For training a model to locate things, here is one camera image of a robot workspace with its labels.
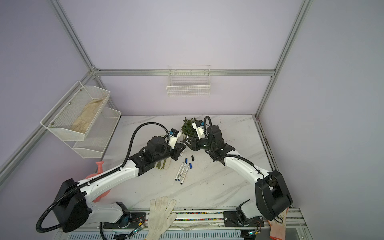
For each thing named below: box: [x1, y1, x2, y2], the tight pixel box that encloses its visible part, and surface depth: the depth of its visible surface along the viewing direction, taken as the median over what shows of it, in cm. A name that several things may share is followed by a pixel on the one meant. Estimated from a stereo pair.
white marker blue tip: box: [174, 161, 184, 181], surface depth 90 cm
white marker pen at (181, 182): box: [180, 165, 190, 185], surface depth 90 cm
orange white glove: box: [267, 207, 289, 240], surface depth 71 cm
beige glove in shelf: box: [70, 97, 105, 134], surface depth 81 cm
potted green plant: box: [181, 117, 198, 138], surface depth 92 cm
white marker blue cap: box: [177, 158, 188, 182], surface depth 92 cm
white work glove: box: [145, 195, 177, 240], surface depth 76 cm
